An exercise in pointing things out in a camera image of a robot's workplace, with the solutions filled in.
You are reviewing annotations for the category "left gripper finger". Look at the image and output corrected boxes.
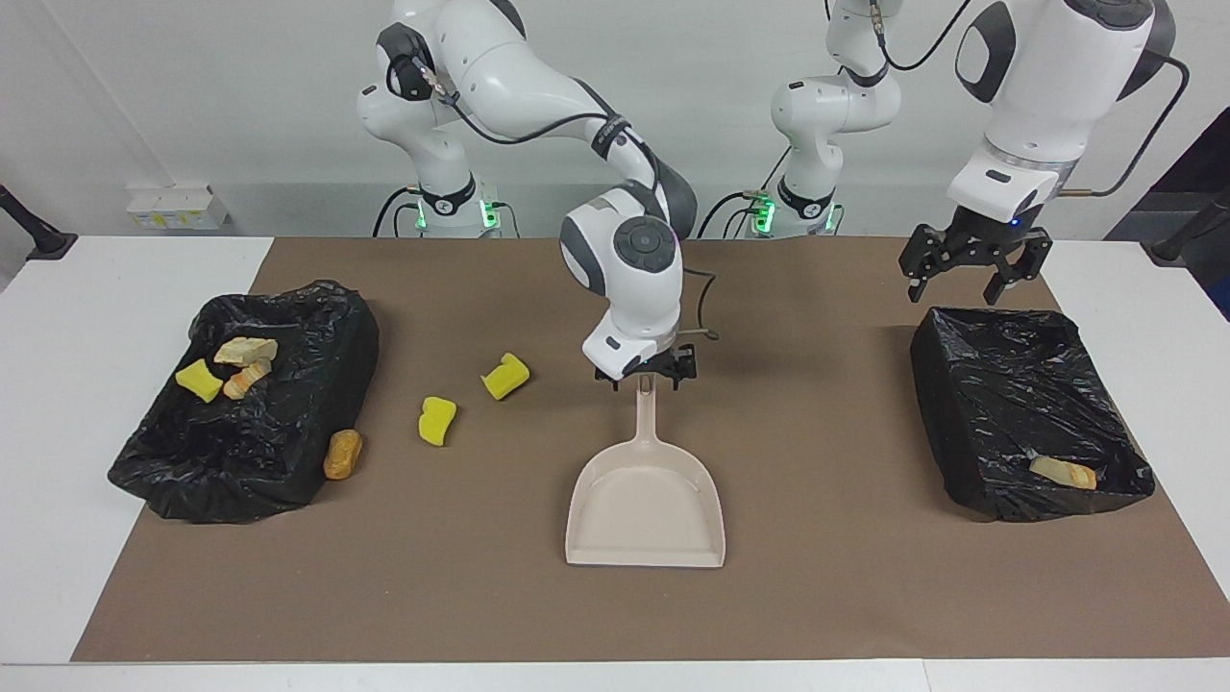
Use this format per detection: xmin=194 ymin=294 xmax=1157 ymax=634
xmin=982 ymin=238 xmax=1054 ymax=307
xmin=899 ymin=226 xmax=950 ymax=305

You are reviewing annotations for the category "beige plastic dustpan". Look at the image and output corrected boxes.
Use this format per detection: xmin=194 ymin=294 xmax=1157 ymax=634
xmin=564 ymin=375 xmax=726 ymax=570

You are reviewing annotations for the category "orange croissant piece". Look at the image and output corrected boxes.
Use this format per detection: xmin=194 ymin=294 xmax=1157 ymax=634
xmin=223 ymin=360 xmax=275 ymax=401

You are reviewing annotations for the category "pale bread chunk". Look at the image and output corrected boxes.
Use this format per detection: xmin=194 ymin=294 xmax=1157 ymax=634
xmin=213 ymin=336 xmax=280 ymax=366

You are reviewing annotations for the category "yellow sponge piece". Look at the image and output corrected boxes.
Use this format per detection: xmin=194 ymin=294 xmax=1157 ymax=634
xmin=480 ymin=353 xmax=531 ymax=401
xmin=418 ymin=396 xmax=458 ymax=448
xmin=175 ymin=360 xmax=225 ymax=405

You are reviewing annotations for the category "black bag-lined bin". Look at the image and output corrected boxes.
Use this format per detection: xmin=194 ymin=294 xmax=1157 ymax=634
xmin=909 ymin=306 xmax=1157 ymax=524
xmin=107 ymin=279 xmax=381 ymax=526

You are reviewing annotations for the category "orange white bread slice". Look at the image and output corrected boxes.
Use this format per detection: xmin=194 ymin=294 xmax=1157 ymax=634
xmin=1029 ymin=456 xmax=1098 ymax=492

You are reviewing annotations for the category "brown table mat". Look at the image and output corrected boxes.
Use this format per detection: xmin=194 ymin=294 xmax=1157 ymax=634
xmin=70 ymin=235 xmax=1230 ymax=664

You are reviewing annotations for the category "brown bread nugget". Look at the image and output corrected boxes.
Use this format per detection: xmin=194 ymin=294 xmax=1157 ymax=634
xmin=323 ymin=429 xmax=364 ymax=482

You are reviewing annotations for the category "white socket box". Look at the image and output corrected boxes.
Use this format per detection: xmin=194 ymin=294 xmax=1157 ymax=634
xmin=126 ymin=185 xmax=231 ymax=233

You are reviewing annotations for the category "black left base cable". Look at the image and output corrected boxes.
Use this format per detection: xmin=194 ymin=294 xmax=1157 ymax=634
xmin=700 ymin=190 xmax=770 ymax=238

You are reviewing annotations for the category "black base cable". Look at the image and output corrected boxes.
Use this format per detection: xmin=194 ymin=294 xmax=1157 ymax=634
xmin=372 ymin=185 xmax=424 ymax=238
xmin=700 ymin=190 xmax=770 ymax=238

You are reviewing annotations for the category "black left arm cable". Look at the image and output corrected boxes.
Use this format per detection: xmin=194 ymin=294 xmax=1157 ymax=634
xmin=822 ymin=0 xmax=1193 ymax=198

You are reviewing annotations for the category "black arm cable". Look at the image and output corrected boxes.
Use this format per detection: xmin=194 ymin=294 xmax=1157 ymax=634
xmin=384 ymin=38 xmax=720 ymax=342
xmin=822 ymin=0 xmax=1193 ymax=198

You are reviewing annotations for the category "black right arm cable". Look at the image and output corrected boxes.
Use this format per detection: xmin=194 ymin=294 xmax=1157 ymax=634
xmin=384 ymin=38 xmax=720 ymax=342

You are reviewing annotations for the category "black right base cable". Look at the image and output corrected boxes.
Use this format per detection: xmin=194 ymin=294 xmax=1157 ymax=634
xmin=372 ymin=185 xmax=424 ymax=238

